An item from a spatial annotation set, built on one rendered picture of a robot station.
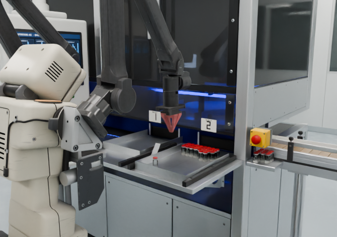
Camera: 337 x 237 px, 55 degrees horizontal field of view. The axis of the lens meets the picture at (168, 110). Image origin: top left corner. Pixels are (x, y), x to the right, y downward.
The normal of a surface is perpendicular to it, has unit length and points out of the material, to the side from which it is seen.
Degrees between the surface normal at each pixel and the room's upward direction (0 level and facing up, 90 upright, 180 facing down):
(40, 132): 90
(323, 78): 90
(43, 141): 90
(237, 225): 90
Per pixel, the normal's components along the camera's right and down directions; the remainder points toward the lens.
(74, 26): 0.77, 0.11
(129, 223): -0.62, 0.14
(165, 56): -0.47, 0.74
